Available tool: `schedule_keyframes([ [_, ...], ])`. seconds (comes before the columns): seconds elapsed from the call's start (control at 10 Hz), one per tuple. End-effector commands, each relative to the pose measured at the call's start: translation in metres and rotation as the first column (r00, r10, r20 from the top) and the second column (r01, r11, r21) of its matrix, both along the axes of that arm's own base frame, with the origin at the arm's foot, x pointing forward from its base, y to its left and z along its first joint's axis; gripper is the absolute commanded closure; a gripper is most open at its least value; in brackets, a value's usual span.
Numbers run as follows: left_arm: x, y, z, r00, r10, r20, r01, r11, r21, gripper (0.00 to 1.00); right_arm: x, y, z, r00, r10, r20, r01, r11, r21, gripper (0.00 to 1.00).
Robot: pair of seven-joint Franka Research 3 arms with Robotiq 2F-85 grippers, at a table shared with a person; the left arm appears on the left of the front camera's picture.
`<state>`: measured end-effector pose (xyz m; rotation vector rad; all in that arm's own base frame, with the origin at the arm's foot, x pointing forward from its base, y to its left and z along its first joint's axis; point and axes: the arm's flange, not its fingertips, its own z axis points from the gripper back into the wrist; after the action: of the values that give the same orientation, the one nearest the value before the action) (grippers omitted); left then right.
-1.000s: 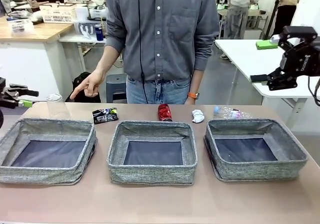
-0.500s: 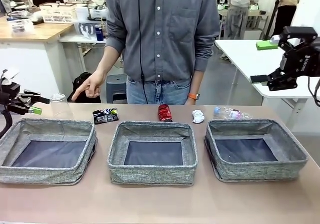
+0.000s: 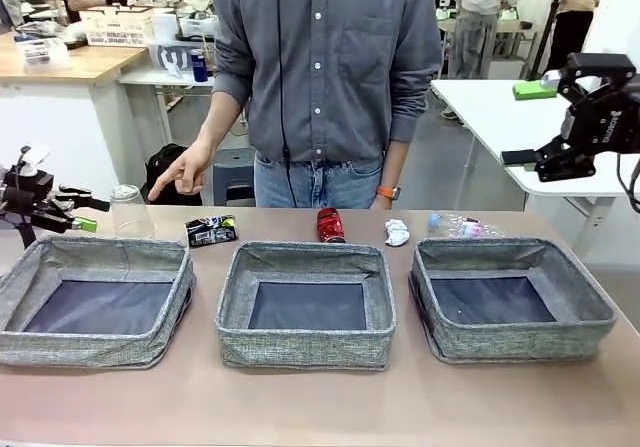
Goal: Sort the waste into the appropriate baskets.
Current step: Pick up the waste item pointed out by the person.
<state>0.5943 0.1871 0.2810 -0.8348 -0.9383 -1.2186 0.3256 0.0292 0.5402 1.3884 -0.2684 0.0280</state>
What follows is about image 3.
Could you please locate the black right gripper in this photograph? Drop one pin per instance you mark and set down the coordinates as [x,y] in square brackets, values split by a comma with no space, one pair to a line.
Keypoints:
[615,122]

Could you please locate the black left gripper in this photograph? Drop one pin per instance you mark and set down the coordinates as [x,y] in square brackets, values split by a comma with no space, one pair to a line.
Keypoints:
[22,194]

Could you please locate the clear plastic cup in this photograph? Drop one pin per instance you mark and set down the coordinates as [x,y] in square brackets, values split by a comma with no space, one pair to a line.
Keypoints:
[131,217]

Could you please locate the black snack wrapper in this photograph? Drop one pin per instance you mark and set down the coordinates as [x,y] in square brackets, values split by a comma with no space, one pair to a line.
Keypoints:
[210,232]

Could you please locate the crushed clear plastic bottle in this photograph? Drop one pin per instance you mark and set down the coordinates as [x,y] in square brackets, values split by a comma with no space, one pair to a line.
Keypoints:
[465,227]

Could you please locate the white paper ball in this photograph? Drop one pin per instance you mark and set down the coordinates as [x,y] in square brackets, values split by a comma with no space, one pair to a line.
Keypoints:
[397,233]

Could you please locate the person's left forearm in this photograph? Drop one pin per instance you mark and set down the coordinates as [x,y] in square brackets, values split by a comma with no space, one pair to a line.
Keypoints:
[394,162]

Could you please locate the person's right forearm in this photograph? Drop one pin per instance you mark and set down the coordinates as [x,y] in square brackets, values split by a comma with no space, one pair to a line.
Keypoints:
[215,122]

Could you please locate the person's right hand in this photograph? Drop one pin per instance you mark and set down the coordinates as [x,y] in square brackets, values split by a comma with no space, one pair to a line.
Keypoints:
[192,167]

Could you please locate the person's left hand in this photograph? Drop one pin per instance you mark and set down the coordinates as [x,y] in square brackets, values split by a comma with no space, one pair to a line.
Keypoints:
[382,205]

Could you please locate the black backpack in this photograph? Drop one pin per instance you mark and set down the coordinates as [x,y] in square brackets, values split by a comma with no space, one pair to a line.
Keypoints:
[167,167]

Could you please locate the white table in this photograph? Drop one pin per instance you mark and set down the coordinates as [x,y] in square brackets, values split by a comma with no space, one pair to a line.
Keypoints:
[475,102]

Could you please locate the black tripod stand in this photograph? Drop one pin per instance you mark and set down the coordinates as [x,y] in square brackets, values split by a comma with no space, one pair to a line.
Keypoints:
[552,12]

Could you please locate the person in white shirt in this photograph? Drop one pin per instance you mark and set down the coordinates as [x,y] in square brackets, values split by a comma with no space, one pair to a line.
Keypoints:
[475,42]

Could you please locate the grey fabric basket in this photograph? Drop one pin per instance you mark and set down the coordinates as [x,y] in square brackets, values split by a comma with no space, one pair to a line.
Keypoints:
[520,339]
[305,347]
[95,342]

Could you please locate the wooden top table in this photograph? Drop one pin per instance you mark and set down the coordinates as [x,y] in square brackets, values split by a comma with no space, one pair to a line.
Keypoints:
[75,62]

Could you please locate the white desk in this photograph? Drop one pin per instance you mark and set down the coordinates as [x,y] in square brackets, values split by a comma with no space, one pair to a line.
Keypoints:
[150,77]

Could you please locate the clear plastic storage box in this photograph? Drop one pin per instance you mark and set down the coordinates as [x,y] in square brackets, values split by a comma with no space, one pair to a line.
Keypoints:
[40,49]

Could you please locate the grey plastic stool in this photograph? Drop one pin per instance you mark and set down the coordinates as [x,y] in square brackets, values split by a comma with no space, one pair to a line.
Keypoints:
[235,172]

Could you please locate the white box with dark logo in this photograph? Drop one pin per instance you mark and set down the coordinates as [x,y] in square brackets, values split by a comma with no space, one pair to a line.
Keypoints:
[172,57]

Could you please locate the white slatted crate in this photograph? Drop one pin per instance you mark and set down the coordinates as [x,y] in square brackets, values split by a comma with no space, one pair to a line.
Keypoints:
[117,27]

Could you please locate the blue drink can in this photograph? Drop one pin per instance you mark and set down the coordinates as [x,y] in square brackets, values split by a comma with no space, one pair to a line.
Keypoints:
[198,67]

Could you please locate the white bucket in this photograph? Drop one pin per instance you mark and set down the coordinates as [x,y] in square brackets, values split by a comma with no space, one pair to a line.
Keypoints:
[164,27]

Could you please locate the orange wrist watch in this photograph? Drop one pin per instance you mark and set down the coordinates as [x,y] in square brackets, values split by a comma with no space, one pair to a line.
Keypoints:
[386,192]

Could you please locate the white plastic bin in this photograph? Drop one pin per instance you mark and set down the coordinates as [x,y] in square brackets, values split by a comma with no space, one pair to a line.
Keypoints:
[197,27]

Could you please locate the person in grey shirt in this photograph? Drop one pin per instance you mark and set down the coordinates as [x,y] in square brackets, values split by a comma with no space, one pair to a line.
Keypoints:
[325,92]

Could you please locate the crushed red drink can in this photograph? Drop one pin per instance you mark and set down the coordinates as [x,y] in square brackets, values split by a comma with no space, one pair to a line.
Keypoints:
[331,227]

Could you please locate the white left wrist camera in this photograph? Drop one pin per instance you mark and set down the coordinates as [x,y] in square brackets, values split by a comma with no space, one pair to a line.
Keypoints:
[35,159]

